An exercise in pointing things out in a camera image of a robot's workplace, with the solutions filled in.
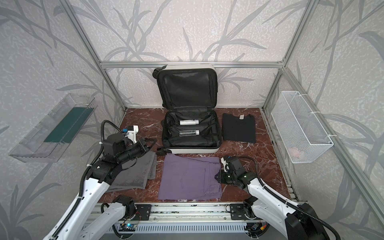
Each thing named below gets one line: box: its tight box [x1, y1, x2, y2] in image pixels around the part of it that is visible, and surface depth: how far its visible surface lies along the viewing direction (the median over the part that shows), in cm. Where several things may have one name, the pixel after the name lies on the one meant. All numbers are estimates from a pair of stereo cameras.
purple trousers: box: [158, 153, 223, 200], surface depth 85 cm
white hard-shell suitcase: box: [152, 64, 222, 156], surface depth 100 cm
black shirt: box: [222, 113, 256, 143], surface depth 110 cm
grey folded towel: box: [106, 151, 157, 192], surface depth 84 cm
